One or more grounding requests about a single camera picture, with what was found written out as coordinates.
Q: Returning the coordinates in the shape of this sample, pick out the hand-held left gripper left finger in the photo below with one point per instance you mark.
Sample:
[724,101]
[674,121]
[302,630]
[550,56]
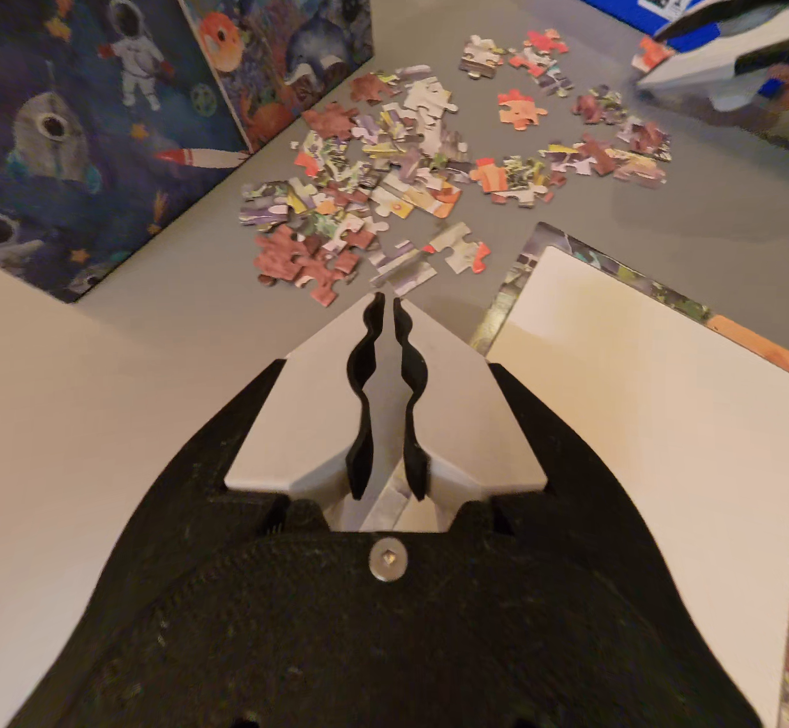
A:
[296,426]

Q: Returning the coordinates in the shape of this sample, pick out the printed puzzle storage box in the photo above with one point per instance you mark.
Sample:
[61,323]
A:
[123,124]

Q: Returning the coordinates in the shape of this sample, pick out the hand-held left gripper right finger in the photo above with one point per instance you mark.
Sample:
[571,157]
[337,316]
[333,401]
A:
[474,426]

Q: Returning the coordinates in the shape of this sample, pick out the pile of puzzle pieces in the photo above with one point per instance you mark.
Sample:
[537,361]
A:
[400,173]

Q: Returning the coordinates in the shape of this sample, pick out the orange leopard-print puzzle piece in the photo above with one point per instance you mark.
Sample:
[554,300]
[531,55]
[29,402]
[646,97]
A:
[650,53]

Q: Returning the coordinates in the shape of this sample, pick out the puzzle frame tray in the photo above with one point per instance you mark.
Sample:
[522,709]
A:
[647,370]

